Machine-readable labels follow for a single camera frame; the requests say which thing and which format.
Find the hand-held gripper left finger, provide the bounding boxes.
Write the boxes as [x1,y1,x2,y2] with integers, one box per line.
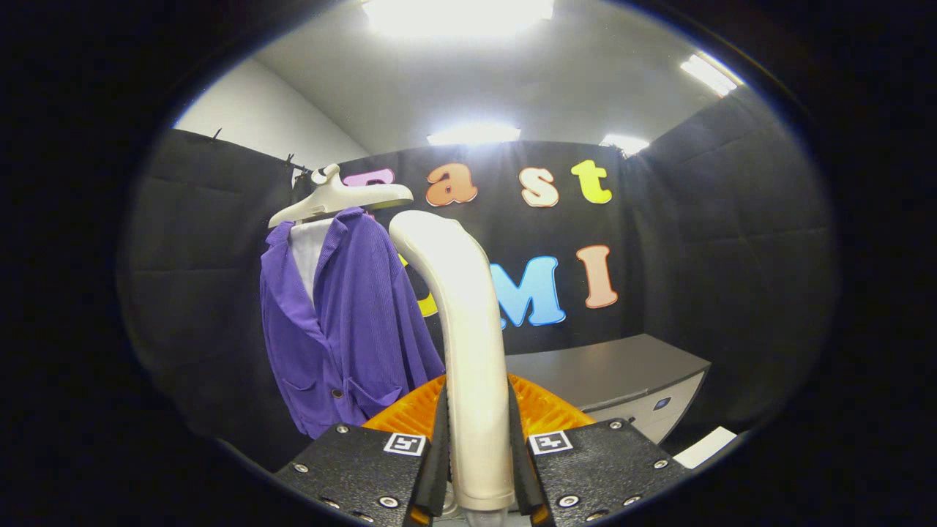
[275,375,449,527]

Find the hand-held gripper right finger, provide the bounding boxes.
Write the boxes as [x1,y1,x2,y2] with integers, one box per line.
[507,373,689,527]

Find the white garment steamer head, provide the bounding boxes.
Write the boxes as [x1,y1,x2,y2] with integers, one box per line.
[389,210,515,512]

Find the purple ribbed jacket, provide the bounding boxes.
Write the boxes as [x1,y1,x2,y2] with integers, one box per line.
[260,206,446,440]

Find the cream plastic clothes hanger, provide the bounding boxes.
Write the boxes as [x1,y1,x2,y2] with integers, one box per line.
[267,163,414,229]

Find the grey cabinet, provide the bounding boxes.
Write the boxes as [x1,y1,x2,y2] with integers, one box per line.
[505,334,712,445]

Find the white flat board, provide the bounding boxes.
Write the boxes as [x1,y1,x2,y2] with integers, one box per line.
[672,426,738,469]

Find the white fabric panel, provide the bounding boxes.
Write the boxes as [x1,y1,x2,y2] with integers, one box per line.
[290,217,334,302]

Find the large ceiling light panel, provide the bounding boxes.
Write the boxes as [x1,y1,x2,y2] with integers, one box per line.
[362,0,555,39]

